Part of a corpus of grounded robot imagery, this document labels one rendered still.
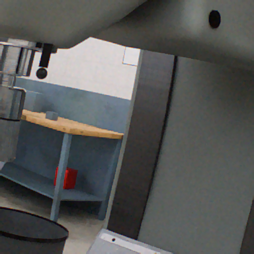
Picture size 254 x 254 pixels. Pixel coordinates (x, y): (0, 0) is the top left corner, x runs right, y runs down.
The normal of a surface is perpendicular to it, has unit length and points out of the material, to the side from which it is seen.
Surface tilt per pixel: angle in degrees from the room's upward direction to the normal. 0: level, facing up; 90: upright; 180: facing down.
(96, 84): 90
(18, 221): 87
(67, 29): 124
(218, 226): 90
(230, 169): 90
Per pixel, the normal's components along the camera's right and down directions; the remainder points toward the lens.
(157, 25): -0.68, 0.36
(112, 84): -0.66, -0.09
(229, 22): 0.73, 0.18
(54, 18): 0.48, 0.71
